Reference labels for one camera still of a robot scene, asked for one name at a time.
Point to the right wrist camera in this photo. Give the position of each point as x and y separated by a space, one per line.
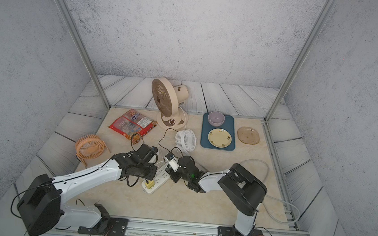
172 161

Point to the teal tray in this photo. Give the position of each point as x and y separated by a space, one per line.
206 128

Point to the orange small fan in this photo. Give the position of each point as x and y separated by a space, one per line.
89 147

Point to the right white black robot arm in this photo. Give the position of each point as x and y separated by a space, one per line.
245 191

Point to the brown glass plate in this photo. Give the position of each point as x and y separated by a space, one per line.
248 135

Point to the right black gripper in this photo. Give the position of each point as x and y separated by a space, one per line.
173 178

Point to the aluminium frame post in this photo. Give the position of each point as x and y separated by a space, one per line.
77 39
310 40

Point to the yellow round plate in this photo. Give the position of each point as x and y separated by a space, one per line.
219 138

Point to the beige desk fan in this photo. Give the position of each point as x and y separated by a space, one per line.
168 99

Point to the yellow plug adapter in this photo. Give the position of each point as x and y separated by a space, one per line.
149 184

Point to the left aluminium frame post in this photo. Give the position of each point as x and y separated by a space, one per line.
77 39

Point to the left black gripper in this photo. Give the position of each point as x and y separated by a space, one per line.
153 175

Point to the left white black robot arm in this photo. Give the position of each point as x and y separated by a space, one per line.
43 206

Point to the right aluminium frame post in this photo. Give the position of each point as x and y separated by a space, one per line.
310 40

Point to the red snack bag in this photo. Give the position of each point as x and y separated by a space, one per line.
133 125

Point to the purple bowl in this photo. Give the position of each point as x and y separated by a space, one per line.
216 119

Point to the small white fan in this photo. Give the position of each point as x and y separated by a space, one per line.
185 140

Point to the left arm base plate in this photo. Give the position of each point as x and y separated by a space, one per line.
107 227

